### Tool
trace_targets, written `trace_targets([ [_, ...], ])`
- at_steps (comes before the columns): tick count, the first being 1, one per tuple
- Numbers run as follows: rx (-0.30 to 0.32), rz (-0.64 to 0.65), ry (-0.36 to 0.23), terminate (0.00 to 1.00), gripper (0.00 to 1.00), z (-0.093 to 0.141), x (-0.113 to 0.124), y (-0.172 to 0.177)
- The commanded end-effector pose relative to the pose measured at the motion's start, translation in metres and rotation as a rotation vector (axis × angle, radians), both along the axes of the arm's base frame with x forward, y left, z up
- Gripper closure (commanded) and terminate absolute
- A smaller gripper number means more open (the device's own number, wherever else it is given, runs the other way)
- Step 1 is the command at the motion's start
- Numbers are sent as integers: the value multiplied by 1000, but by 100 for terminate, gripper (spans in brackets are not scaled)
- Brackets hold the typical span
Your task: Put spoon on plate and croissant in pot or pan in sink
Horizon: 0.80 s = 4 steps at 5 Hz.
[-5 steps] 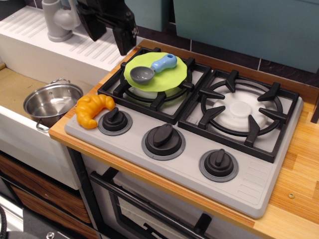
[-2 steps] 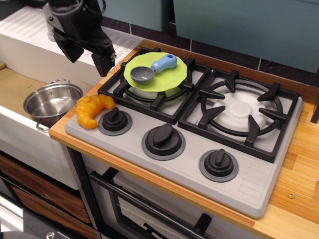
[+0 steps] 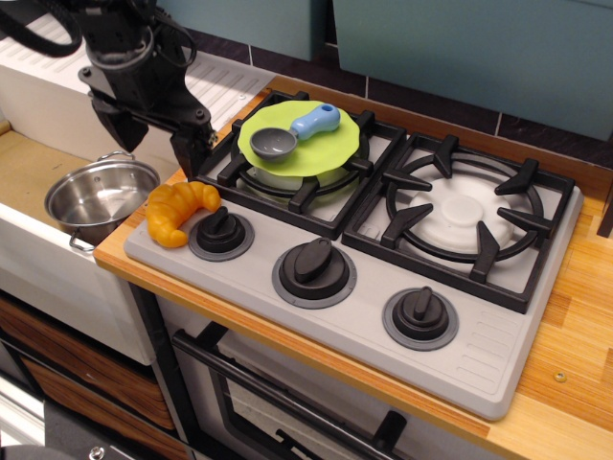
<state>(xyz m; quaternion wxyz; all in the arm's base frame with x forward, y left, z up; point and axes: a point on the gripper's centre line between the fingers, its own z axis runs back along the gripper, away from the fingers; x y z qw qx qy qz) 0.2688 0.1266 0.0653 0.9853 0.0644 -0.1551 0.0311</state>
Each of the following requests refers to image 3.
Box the wooden drawer front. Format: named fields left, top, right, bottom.
left=1, top=292, right=189, bottom=459

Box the black oven door handle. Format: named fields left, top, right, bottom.
left=171, top=330, right=406, bottom=459

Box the white toy sink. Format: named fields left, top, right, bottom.
left=0, top=10, right=278, bottom=368

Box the black stove knob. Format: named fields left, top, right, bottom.
left=382, top=287, right=460, bottom=352
left=272, top=238, right=357, bottom=310
left=188, top=206, right=255, bottom=263

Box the black right stove knob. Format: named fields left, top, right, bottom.
left=382, top=287, right=460, bottom=352

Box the orange plastic croissant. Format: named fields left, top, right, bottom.
left=146, top=181, right=221, bottom=248

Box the blue handled grey spoon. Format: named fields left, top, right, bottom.
left=249, top=103, right=341, bottom=162

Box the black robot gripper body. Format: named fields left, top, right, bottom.
left=79, top=33, right=214, bottom=139

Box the grey toy stove top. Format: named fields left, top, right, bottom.
left=125, top=91, right=583, bottom=420

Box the black left stove knob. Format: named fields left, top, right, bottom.
left=188, top=206, right=255, bottom=263

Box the black left burner grate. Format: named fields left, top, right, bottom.
left=192, top=90, right=407, bottom=240

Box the lime green plate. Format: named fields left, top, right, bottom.
left=238, top=101, right=360, bottom=177

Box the stainless steel pot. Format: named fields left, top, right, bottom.
left=44, top=150, right=160, bottom=253

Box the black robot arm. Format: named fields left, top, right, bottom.
left=73, top=1, right=216, bottom=179

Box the black middle stove knob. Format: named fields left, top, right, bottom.
left=272, top=238, right=357, bottom=310

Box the black burner grate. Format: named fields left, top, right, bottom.
left=342, top=134, right=577, bottom=313
left=192, top=90, right=407, bottom=240

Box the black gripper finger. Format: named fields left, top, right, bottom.
left=92, top=98, right=148, bottom=152
left=170, top=129, right=213, bottom=179

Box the black right burner grate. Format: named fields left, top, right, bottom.
left=342, top=134, right=577, bottom=313

